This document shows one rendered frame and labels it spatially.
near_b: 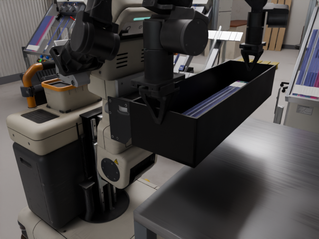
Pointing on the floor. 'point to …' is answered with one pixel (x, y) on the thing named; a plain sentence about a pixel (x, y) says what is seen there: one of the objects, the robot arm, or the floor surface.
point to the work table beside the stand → (241, 189)
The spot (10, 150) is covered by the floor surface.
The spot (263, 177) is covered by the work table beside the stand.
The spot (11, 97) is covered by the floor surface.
